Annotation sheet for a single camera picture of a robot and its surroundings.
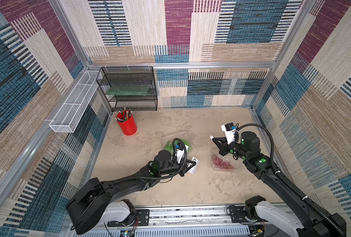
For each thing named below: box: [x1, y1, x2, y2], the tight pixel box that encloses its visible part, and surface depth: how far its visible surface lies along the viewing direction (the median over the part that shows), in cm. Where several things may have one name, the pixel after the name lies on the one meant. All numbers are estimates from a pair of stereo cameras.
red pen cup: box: [116, 112, 138, 136], surface depth 106 cm
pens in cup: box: [114, 107, 133, 123], surface depth 99 cm
